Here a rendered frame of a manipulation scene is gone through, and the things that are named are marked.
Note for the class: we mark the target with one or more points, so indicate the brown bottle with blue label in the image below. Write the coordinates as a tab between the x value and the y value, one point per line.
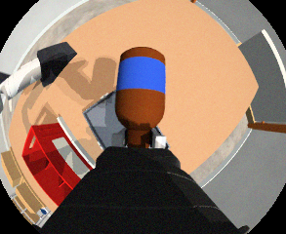
140	93

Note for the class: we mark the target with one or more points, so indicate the red crate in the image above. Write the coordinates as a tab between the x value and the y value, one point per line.
69	166

